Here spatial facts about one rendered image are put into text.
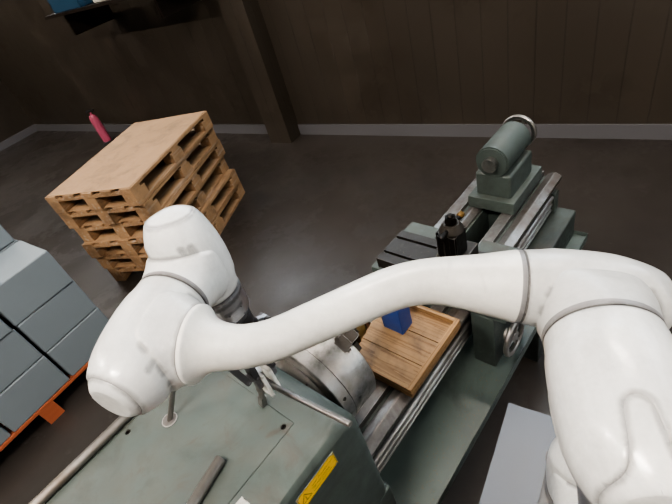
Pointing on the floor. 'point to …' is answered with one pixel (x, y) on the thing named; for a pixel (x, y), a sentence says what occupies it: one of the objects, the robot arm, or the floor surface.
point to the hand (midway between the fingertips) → (267, 379)
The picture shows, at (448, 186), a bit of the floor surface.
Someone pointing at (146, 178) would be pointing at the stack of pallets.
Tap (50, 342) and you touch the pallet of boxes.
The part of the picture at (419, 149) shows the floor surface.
